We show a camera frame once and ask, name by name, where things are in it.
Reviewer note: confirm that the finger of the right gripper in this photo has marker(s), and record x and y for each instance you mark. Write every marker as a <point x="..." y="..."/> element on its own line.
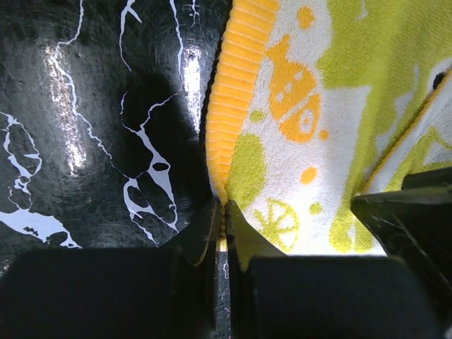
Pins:
<point x="414" y="224"/>

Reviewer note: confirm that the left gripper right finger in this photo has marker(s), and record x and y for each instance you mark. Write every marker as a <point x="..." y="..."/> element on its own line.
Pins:
<point x="274" y="295"/>

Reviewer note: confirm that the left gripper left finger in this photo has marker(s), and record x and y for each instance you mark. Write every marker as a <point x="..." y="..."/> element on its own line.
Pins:
<point x="164" y="292"/>

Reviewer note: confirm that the yellow patterned towel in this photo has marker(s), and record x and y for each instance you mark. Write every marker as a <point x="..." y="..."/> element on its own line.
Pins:
<point x="316" y="102"/>

